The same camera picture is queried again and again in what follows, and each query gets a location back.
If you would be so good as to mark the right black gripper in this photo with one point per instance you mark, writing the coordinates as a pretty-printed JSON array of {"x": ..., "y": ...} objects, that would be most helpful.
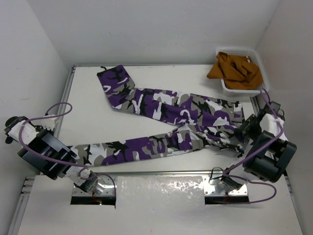
[{"x": 246, "y": 127}]

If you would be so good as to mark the purple camouflage trousers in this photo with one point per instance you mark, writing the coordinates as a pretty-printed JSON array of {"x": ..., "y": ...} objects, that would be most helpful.
[{"x": 128, "y": 114}]

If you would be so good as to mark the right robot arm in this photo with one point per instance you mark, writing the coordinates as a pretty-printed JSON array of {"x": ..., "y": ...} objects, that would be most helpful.
[{"x": 230, "y": 180}]

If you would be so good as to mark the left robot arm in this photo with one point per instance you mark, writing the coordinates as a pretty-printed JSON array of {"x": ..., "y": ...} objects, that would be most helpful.
[{"x": 47, "y": 154}]

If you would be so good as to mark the mustard brown trousers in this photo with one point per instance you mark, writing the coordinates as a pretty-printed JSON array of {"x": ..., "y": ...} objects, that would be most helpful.
[{"x": 237, "y": 71}]

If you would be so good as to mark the white plastic basket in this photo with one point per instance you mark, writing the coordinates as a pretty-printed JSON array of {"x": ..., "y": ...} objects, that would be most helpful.
[{"x": 256, "y": 59}]

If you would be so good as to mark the white front cover board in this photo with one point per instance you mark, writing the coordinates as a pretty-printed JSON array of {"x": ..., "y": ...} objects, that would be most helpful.
[{"x": 157, "y": 206}]

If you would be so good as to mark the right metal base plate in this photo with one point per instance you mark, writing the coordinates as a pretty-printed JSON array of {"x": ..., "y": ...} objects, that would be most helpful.
[{"x": 215, "y": 188}]

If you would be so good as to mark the metal base plate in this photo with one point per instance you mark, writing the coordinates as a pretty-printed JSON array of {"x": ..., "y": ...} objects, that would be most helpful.
[
  {"x": 105, "y": 188},
  {"x": 215, "y": 188}
]

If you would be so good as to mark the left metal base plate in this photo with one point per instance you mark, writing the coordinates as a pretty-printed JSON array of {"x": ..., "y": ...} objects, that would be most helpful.
[{"x": 105, "y": 188}]

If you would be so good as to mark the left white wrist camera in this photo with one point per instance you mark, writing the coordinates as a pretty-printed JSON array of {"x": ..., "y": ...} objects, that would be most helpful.
[{"x": 50, "y": 121}]

